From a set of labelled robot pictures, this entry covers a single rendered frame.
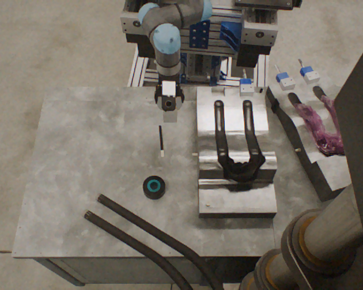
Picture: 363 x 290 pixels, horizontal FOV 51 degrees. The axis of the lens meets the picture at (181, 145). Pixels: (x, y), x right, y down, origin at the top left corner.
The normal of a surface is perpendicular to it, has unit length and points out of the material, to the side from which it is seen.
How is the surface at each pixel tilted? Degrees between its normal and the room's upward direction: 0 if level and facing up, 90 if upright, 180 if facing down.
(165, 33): 0
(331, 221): 90
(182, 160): 0
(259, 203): 0
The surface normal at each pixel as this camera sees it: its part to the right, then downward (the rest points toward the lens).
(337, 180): 0.00, -0.47
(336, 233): -0.76, 0.58
